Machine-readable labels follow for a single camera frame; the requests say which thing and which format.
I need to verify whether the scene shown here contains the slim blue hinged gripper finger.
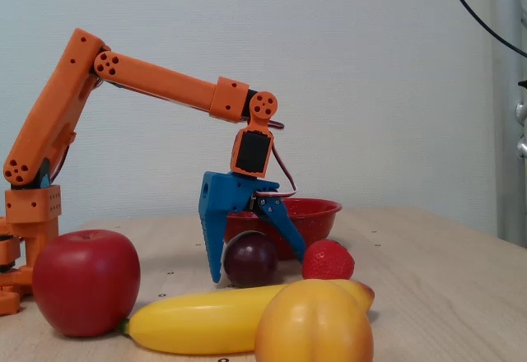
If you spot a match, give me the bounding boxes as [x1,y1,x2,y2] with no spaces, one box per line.
[250,194,307,264]

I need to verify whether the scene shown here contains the blue gripper body with servo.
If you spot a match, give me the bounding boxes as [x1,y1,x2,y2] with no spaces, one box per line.
[198,170,281,216]

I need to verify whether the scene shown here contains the red speckled bowl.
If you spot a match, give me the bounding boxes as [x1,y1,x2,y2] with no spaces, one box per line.
[223,197,343,261]

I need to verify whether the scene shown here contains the black hanging cable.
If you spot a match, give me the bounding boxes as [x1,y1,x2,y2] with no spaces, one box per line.
[441,0,527,58]

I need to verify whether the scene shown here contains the red apple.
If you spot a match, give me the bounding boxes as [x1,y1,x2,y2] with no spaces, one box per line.
[31,229,142,338]

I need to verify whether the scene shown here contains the yellow banana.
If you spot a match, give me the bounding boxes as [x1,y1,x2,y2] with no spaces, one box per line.
[120,278,376,355]

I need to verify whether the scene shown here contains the silver clamp knobs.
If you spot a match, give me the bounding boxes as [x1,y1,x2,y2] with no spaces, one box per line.
[514,100,527,158]

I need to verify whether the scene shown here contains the red white servo wire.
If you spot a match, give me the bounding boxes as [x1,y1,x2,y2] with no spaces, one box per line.
[250,118,298,199]

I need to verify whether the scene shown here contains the grey metal pole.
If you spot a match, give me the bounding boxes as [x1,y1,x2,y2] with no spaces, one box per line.
[489,0,527,250]

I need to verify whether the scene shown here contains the wide blue serrated gripper finger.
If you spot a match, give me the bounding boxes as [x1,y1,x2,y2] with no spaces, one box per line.
[198,208,229,285]

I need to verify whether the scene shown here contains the yellow orange peach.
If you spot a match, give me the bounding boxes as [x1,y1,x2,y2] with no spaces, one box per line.
[254,279,375,362]

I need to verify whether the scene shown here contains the red strawberry with green leaves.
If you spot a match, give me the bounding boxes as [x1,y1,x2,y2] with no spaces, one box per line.
[301,239,356,281]

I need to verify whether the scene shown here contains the orange robot base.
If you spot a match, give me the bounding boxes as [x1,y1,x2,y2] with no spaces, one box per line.
[0,184,63,318]

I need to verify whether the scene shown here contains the dark purple plum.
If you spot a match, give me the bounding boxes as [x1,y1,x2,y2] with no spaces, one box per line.
[222,230,279,289]

